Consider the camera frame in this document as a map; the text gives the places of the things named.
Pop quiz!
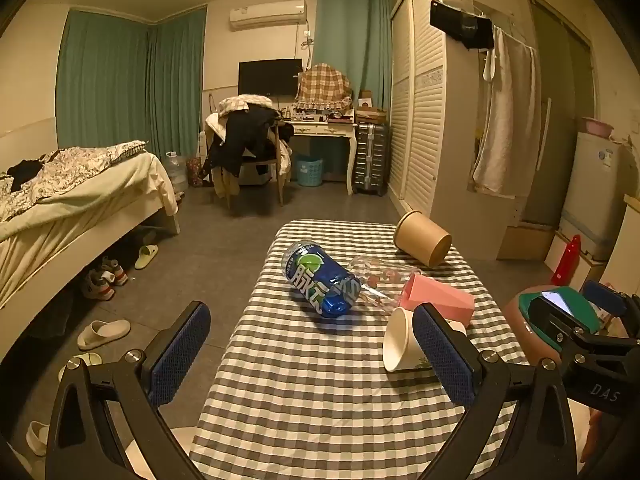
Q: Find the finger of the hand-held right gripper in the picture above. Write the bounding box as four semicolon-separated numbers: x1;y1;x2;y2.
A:
581;280;640;339

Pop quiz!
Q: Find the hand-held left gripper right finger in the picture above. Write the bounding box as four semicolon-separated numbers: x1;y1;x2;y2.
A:
413;302;587;480

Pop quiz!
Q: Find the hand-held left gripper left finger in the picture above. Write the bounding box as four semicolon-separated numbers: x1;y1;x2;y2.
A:
45;301;212;480

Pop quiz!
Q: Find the white paper cup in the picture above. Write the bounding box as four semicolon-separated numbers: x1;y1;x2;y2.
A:
383;306;468;373

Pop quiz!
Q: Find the brown paper cup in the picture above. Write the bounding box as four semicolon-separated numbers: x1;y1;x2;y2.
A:
393;210;453;268

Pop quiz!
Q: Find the red bottle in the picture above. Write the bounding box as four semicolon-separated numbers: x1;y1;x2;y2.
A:
551;234;582;286

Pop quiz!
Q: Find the pink box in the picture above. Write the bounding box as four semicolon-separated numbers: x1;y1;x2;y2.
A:
398;273;475;325

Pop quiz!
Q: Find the pale slipper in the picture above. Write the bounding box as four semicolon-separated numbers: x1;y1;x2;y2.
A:
57;352;103;382
25;421;51;457
134;244;160;271
76;319;132;351

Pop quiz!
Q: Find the brown round object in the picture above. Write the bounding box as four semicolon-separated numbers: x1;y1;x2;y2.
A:
501;285;563;367

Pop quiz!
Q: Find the white refrigerator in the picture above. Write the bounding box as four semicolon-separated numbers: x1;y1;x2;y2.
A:
559;131;636;263

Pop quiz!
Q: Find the clear printed plastic bottle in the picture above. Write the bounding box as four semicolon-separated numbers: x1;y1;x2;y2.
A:
346;255;423;316

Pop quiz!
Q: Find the white sneaker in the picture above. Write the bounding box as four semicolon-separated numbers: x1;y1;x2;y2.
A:
100;256;130;286
80;269;117;302

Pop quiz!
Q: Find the checked tablecloth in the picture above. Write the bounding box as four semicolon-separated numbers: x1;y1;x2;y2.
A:
192;219;531;480

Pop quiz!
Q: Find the blue label drink bottle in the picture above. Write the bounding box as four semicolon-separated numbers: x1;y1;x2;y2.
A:
281;241;362;319

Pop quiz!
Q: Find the white bed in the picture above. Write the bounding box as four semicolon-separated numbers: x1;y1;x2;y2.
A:
0;141;181;361

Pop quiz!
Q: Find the pink basin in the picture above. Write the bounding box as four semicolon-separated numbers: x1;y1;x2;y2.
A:
580;116;616;137

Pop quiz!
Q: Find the glass door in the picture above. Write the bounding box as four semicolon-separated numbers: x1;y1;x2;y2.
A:
520;0;598;228

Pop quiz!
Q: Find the clear water jug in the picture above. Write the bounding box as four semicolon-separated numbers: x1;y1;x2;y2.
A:
164;150;190;192

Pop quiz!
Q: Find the wooden chair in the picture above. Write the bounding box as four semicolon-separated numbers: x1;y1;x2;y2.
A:
215;120;287;209

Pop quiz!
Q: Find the white hanging towel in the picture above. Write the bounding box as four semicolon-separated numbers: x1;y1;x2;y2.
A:
471;25;543;196

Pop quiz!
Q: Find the dark suitcase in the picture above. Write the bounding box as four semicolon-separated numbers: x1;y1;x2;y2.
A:
351;122;391;197

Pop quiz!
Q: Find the floral quilt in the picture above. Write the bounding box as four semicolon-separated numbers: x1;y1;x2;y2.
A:
0;141;150;223

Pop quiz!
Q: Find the blue laundry basket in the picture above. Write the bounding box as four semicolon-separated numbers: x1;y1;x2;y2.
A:
294;154;324;188

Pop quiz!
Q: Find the chair piled with clothes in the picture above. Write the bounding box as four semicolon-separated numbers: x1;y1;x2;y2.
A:
202;94;296;192

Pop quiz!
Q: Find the black garment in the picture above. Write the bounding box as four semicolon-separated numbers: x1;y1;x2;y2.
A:
6;159;48;192

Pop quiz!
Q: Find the white desk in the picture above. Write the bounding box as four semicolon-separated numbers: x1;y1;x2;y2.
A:
280;105;359;197

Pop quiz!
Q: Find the white louvred wardrobe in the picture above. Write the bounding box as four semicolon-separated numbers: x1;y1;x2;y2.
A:
387;0;538;261

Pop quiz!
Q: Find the cardboard box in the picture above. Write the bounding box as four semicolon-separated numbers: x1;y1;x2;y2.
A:
356;90;388;112

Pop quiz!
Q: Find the wide green curtain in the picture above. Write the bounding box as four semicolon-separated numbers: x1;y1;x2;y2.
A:
56;6;208;163

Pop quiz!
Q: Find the black television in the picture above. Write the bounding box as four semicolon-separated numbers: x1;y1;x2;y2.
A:
238;58;304;97

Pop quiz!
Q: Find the plaid cloth cover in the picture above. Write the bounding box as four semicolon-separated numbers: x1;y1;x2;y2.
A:
294;63;355;111

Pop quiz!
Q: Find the narrow green curtain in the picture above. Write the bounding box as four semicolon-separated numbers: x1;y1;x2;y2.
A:
312;0;393;111

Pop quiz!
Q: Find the white air conditioner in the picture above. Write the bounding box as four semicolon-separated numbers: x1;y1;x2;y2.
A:
229;0;307;31

